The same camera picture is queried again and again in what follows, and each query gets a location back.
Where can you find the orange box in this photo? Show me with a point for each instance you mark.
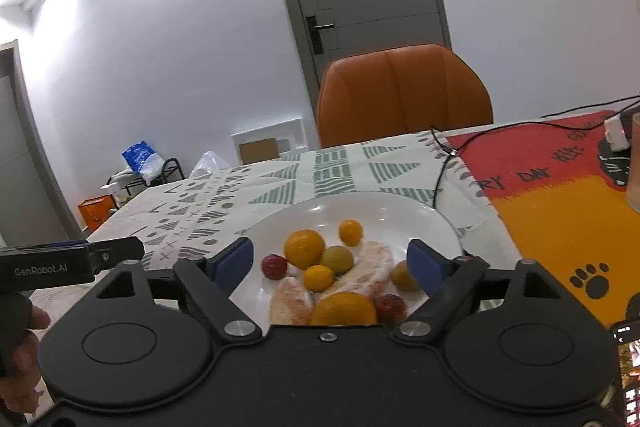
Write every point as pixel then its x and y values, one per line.
pixel 95 212

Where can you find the dark screen device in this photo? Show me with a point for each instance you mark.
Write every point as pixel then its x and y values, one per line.
pixel 627 333

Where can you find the grey side door frame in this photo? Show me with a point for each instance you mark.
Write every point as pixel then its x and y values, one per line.
pixel 20 157

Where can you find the black shelf rack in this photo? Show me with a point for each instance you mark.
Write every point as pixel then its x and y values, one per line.
pixel 172 167

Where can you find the green round fruit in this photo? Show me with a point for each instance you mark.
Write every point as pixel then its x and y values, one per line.
pixel 404 276
pixel 337 259

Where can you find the patterned tablecloth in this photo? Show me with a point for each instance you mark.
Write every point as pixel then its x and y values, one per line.
pixel 200 207

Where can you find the white wall panel box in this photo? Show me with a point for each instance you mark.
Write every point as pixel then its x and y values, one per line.
pixel 290 132

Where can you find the white plate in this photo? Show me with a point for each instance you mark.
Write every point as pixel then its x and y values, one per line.
pixel 320 212

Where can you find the clear plastic bag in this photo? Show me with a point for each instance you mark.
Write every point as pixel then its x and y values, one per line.
pixel 207 164

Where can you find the person's left hand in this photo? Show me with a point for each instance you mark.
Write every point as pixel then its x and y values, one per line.
pixel 22 352

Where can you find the red and orange mat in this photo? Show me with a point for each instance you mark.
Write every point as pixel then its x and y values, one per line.
pixel 550 227

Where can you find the large orange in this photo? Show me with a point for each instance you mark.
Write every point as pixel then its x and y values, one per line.
pixel 344 309
pixel 304 248

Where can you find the small orange citrus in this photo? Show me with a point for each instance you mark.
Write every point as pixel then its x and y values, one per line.
pixel 318 278
pixel 350 232

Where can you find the blue plastic bag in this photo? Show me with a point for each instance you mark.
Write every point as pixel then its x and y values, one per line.
pixel 140 157

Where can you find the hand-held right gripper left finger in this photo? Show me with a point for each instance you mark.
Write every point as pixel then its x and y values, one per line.
pixel 232 264

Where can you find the small red fruit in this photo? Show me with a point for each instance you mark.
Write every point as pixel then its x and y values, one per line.
pixel 274 267
pixel 391 307

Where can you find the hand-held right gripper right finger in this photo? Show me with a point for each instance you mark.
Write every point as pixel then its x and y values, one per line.
pixel 425 264

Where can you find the white power adapter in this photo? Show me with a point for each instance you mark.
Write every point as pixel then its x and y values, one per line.
pixel 616 132

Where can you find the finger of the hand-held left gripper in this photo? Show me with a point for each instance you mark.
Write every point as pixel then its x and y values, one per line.
pixel 117 249

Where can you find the orange chair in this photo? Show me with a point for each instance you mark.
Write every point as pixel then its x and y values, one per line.
pixel 400 92

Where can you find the peeled orange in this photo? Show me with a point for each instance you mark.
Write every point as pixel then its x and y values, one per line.
pixel 291 302
pixel 367 269

